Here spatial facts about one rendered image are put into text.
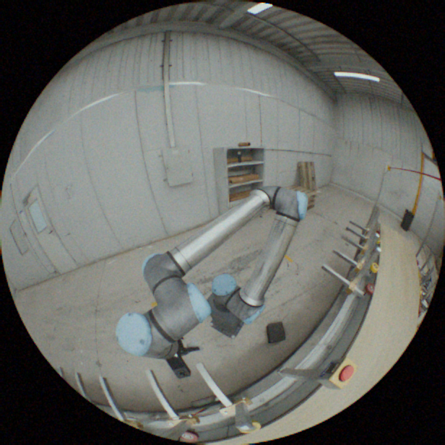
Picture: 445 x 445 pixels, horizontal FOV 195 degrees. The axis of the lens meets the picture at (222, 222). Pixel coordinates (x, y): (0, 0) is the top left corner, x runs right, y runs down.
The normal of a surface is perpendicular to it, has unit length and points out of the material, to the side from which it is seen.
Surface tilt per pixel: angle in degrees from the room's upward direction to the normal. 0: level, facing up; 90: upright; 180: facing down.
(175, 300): 4
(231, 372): 0
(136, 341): 5
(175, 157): 90
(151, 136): 90
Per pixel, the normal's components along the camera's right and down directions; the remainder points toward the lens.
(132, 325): -0.14, -0.79
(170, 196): 0.46, 0.45
